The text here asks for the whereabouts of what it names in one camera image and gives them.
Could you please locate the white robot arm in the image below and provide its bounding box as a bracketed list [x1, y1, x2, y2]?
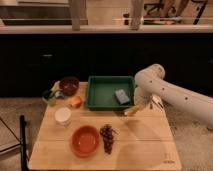
[134, 64, 213, 129]

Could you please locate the dark maroon bowl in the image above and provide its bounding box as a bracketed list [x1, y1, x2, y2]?
[59, 76, 79, 96]

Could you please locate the white lidded cup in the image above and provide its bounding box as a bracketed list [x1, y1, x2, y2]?
[54, 107, 71, 125]

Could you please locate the red orange apple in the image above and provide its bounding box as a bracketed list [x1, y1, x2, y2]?
[70, 96, 83, 108]

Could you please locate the bunch of dark grapes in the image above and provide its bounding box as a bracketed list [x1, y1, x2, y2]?
[99, 124, 116, 154]

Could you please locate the white handled utensil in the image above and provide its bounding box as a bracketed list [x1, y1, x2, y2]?
[152, 96, 164, 110]

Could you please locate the black chair frame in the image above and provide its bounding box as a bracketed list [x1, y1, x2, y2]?
[0, 115, 30, 171]

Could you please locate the yellow banana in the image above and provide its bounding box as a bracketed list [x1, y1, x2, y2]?
[124, 106, 139, 116]

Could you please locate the green plastic tray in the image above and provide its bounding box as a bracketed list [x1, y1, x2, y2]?
[85, 76, 135, 111]

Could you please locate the grey blue sponge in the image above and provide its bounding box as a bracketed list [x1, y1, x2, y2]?
[115, 89, 130, 105]

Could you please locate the green mug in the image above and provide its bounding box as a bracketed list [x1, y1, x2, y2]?
[42, 90, 56, 106]

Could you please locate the orange red bowl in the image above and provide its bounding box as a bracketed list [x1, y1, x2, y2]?
[69, 125, 100, 158]

